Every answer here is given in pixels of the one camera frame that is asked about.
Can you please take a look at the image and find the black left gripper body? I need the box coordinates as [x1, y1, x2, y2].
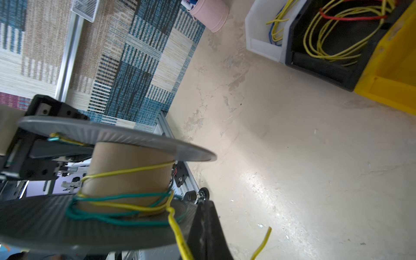
[1, 95, 93, 180]

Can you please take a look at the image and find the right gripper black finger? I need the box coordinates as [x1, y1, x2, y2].
[187, 200, 233, 260]

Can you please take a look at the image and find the yellow cable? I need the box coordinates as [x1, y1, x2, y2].
[303, 0, 397, 62]
[48, 132, 273, 260]
[266, 0, 300, 43]

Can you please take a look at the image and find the grey perforated cable spool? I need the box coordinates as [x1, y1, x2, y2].
[1, 116, 217, 260]

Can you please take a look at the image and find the white plastic bin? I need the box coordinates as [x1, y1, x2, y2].
[245, 1, 306, 64]

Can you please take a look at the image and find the pink pen cup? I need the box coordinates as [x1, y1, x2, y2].
[181, 0, 229, 33]

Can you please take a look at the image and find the black plastic bin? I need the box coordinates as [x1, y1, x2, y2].
[286, 1, 412, 92]

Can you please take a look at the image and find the yellow plastic bin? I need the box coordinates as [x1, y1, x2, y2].
[354, 2, 416, 115]

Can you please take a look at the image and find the green cable on spool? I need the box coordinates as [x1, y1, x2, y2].
[64, 190, 189, 228]

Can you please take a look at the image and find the white wire mesh basket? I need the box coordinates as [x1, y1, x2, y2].
[71, 0, 100, 23]

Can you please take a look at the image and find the blue cable in white bin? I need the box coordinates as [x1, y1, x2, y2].
[268, 12, 283, 47]

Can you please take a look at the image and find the yellow cable in white bin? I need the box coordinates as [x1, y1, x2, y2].
[266, 0, 300, 43]

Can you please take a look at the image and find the yellow cable in black bin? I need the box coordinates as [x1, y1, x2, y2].
[303, 0, 397, 62]

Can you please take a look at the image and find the red cable in black bin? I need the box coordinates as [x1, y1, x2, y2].
[319, 0, 391, 22]

